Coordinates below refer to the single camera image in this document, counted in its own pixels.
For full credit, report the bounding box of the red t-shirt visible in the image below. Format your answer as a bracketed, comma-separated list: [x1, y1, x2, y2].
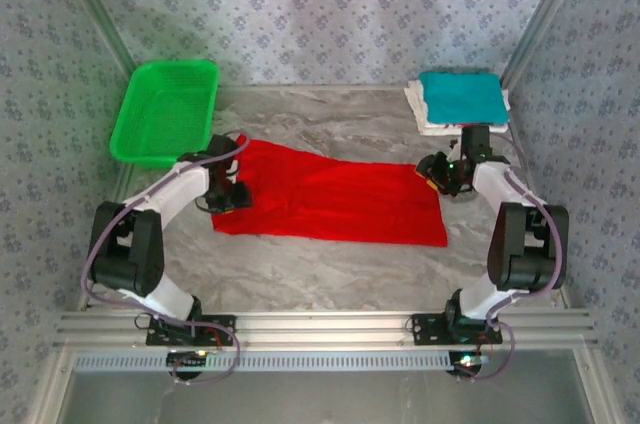
[211, 133, 449, 249]

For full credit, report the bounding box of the green plastic basket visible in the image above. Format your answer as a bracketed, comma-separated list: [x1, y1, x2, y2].
[108, 59, 221, 171]

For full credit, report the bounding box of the left controller board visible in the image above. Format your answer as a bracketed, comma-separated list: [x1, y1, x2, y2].
[166, 349, 211, 369]

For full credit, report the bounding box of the controller board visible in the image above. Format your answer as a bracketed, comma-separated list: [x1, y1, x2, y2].
[447, 351, 489, 378]
[166, 349, 211, 369]

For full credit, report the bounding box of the right controller board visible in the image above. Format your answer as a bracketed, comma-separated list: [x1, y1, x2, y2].
[447, 351, 489, 378]

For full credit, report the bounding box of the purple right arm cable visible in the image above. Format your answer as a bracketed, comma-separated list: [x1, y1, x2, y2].
[487, 133, 571, 320]

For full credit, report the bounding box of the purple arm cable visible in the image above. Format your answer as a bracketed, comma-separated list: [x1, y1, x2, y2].
[79, 131, 251, 318]
[487, 133, 571, 320]

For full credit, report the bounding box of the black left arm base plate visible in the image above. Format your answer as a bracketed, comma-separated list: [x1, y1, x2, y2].
[144, 313, 237, 348]

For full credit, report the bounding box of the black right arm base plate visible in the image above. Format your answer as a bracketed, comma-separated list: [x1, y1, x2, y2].
[412, 312, 503, 347]

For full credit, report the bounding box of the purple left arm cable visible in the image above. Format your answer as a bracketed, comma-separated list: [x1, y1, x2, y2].
[79, 131, 251, 318]

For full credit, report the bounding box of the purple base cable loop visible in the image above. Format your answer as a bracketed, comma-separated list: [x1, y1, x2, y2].
[452, 316, 516, 383]
[169, 328, 244, 388]

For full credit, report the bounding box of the aluminium mounting rail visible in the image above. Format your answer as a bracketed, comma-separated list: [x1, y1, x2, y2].
[54, 308, 599, 350]

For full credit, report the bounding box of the aluminium frame post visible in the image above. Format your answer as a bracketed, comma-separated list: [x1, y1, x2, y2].
[499, 0, 599, 89]
[52, 0, 137, 83]

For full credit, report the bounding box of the grey slotted cable duct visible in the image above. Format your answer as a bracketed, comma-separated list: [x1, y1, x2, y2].
[74, 349, 481, 374]

